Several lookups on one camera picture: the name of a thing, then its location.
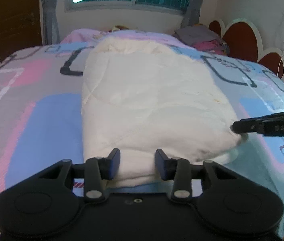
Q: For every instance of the yellow brown plush toy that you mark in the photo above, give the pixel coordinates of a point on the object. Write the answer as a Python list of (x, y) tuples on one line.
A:
[(117, 28)]

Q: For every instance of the grey curtain left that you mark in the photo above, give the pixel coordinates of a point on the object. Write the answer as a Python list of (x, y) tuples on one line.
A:
[(50, 23)]

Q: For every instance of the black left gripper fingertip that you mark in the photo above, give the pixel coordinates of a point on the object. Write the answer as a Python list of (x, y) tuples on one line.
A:
[(245, 125)]

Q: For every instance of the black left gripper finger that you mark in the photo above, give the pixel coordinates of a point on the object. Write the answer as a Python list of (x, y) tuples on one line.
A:
[(177, 170), (97, 170)]

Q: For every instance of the white quilted comforter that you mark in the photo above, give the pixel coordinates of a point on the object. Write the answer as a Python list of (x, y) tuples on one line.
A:
[(140, 96)]

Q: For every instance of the brown wooden door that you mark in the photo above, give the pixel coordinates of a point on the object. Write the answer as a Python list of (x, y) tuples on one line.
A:
[(19, 26)]

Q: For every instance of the pink blanket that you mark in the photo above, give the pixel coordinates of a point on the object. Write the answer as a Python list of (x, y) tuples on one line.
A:
[(92, 35)]

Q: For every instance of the grey curtain right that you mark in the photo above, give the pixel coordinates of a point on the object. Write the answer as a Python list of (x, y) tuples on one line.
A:
[(195, 2)]

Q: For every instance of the patterned pink blue bedsheet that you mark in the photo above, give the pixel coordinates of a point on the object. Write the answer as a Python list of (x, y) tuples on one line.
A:
[(40, 120)]

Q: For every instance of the red white petal headboard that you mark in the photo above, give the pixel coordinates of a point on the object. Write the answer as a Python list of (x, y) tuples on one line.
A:
[(245, 42)]

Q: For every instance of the grey curtain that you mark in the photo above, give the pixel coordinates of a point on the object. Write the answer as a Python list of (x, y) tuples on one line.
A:
[(195, 2), (50, 23)]

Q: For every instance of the stack of folded clothes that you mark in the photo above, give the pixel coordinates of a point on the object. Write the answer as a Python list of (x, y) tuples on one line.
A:
[(202, 39)]

